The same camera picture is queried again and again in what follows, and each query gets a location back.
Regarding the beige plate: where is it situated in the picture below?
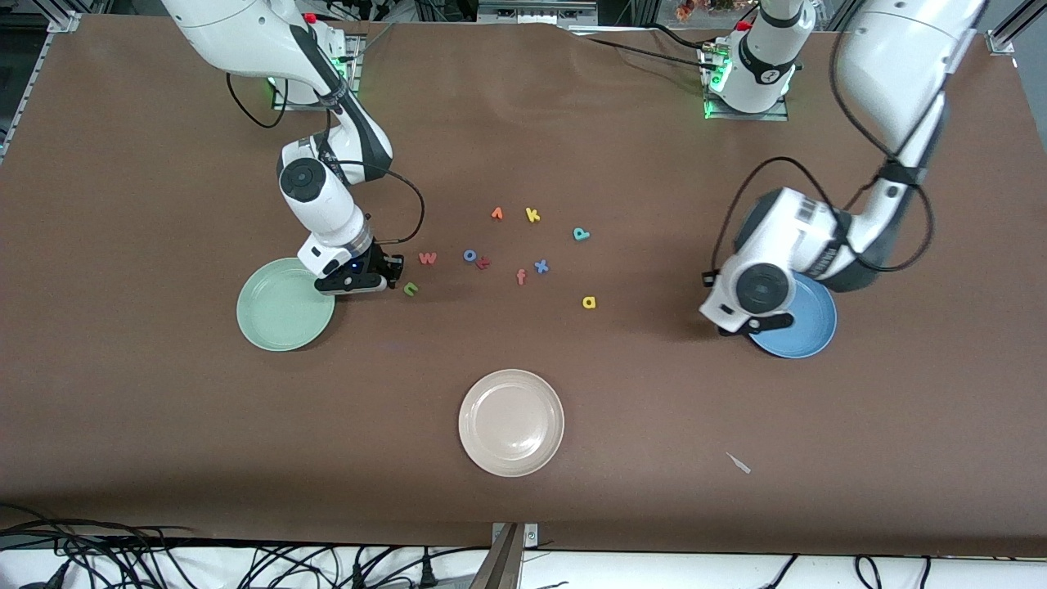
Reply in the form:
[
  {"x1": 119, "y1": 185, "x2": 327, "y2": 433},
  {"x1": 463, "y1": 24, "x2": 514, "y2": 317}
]
[{"x1": 457, "y1": 369, "x2": 566, "y2": 479}]

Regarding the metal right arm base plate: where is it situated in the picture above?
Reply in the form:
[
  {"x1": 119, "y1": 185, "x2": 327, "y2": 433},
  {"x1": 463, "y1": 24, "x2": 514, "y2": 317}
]
[{"x1": 272, "y1": 34, "x2": 362, "y2": 112}]

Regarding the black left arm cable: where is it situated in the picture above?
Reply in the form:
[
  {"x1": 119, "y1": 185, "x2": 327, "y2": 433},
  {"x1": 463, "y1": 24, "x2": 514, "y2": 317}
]
[{"x1": 710, "y1": 33, "x2": 935, "y2": 277}]

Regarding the grey metal beam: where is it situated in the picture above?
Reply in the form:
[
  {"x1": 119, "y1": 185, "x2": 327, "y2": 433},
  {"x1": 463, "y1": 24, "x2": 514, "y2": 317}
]
[{"x1": 469, "y1": 524, "x2": 525, "y2": 589}]

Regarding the grey background box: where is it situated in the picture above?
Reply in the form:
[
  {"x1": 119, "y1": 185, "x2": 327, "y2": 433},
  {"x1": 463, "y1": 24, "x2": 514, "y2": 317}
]
[{"x1": 477, "y1": 0, "x2": 600, "y2": 27}]

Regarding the blue plate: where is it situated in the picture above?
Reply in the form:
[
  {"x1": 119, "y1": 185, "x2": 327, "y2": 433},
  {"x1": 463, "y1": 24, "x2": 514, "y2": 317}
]
[{"x1": 748, "y1": 274, "x2": 838, "y2": 360}]

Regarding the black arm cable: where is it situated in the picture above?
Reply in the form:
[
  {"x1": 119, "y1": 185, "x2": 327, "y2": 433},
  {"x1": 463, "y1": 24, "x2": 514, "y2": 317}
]
[
  {"x1": 225, "y1": 72, "x2": 426, "y2": 245},
  {"x1": 710, "y1": 33, "x2": 935, "y2": 277}
]

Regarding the small metal bracket plate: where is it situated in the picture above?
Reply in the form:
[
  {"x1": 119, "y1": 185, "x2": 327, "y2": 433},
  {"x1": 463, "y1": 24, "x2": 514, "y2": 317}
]
[{"x1": 492, "y1": 523, "x2": 540, "y2": 551}]

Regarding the orange background object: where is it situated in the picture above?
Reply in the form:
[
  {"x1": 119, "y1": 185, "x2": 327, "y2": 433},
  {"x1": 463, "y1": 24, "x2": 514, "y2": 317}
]
[{"x1": 675, "y1": 0, "x2": 737, "y2": 21}]

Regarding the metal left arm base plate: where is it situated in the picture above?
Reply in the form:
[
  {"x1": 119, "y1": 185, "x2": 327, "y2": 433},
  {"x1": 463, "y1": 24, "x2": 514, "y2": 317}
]
[{"x1": 703, "y1": 41, "x2": 791, "y2": 123}]

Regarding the brown table cover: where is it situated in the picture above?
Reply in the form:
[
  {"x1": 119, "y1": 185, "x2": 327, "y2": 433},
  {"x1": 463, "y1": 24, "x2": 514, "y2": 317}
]
[{"x1": 0, "y1": 15, "x2": 1047, "y2": 559}]

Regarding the long black table cable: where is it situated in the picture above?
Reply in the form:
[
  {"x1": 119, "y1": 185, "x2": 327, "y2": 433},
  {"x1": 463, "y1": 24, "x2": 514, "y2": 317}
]
[{"x1": 585, "y1": 37, "x2": 725, "y2": 70}]

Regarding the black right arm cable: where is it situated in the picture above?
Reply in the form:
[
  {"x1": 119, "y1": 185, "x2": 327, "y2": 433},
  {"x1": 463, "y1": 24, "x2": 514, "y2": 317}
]
[{"x1": 225, "y1": 72, "x2": 426, "y2": 245}]

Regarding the black floor cable bundle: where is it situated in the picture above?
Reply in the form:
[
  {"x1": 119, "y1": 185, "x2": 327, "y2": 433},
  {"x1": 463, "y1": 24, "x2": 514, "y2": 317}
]
[{"x1": 0, "y1": 503, "x2": 201, "y2": 547}]

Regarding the short black table cable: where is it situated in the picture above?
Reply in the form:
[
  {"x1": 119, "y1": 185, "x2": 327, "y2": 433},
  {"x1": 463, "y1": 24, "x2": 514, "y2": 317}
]
[{"x1": 646, "y1": 23, "x2": 712, "y2": 52}]

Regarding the light green plate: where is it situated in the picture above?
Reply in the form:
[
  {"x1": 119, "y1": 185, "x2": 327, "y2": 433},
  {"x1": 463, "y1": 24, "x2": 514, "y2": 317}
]
[{"x1": 236, "y1": 257, "x2": 337, "y2": 353}]

